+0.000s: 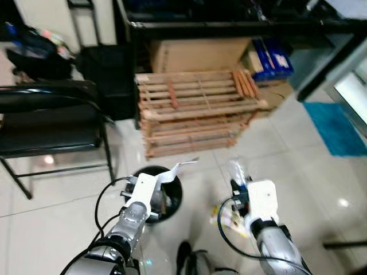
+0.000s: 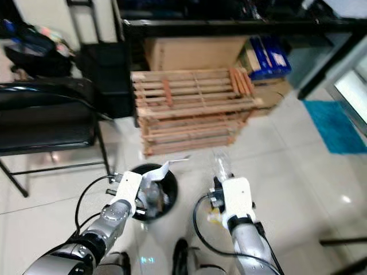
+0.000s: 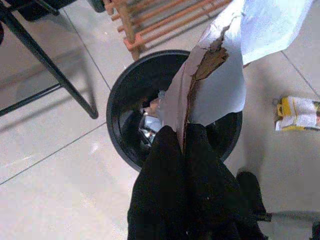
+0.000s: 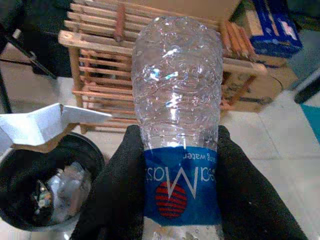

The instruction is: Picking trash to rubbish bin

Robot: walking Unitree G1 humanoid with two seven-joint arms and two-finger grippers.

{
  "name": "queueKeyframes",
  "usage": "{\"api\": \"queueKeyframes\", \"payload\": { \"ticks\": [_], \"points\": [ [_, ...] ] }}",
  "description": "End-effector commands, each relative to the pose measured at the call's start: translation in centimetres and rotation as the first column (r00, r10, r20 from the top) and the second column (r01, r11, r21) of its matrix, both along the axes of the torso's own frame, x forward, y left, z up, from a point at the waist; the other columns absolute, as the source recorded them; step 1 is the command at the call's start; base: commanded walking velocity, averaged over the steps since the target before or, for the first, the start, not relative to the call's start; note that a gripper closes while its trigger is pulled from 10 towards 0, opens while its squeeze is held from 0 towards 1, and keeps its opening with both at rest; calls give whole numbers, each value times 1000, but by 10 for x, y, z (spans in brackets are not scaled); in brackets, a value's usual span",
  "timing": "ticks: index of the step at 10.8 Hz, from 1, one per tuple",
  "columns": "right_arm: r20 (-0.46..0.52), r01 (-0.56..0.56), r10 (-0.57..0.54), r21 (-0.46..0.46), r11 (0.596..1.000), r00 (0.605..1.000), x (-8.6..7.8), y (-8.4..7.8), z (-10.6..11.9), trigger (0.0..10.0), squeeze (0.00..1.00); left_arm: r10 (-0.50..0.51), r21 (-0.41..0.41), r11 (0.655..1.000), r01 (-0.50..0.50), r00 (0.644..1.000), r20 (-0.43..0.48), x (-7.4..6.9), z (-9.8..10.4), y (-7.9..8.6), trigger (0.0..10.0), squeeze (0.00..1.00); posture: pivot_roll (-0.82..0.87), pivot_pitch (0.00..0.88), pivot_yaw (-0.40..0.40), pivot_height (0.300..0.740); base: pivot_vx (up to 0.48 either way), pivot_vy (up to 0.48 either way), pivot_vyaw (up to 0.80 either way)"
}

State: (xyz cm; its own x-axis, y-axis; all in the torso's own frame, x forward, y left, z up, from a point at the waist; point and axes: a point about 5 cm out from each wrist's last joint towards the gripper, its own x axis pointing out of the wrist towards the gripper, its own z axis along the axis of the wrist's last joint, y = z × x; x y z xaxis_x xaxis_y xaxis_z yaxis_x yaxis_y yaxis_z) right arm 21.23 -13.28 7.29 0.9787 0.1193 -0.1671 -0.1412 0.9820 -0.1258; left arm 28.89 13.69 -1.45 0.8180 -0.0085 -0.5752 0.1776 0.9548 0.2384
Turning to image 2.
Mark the black folding chair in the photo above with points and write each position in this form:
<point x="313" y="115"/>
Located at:
<point x="46" y="123"/>

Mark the large brown cardboard box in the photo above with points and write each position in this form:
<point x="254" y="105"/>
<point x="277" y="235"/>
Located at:
<point x="195" y="52"/>

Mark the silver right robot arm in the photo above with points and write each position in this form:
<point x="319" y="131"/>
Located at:
<point x="255" y="249"/>

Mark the clear plastic water bottle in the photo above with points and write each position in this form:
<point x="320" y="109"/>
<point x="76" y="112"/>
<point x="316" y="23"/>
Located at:
<point x="222" y="166"/>

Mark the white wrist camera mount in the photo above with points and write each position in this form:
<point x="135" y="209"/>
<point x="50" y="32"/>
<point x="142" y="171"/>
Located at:
<point x="238" y="197"/>
<point x="129" y="186"/>

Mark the yellow white snack packet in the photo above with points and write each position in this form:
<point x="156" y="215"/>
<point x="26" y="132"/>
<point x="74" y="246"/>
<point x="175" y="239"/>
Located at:
<point x="214" y="215"/>

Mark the black round rubbish bin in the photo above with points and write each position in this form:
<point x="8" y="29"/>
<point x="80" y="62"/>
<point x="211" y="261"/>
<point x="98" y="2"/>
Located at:
<point x="167" y="195"/>

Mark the black bag with colourful contents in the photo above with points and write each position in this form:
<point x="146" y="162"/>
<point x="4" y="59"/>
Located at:
<point x="37" y="54"/>

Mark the black desk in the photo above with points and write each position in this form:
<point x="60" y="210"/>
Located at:
<point x="223" y="26"/>

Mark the glass door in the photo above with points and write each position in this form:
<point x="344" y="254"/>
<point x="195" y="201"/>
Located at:
<point x="352" y="89"/>

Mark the small brown cardboard box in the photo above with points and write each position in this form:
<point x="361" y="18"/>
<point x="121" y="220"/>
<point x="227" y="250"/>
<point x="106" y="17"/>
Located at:
<point x="270" y="91"/>

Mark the black trolley case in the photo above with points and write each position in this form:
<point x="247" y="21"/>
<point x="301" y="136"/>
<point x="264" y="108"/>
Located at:
<point x="109" y="77"/>

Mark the blue floor mat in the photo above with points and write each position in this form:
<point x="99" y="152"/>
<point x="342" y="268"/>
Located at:
<point x="335" y="126"/>

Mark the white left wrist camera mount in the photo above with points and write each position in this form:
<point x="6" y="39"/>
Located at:
<point x="129" y="186"/>

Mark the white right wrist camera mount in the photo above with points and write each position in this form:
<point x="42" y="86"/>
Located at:
<point x="238" y="197"/>

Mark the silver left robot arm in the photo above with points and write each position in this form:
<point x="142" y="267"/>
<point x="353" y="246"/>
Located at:
<point x="106" y="220"/>

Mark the torn white card packaging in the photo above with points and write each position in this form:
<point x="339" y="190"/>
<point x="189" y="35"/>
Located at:
<point x="157" y="169"/>

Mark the blue printed box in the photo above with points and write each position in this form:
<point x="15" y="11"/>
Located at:
<point x="269" y="56"/>

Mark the wooden slat rack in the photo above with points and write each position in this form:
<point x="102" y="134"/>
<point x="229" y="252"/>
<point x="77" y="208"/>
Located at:
<point x="192" y="112"/>

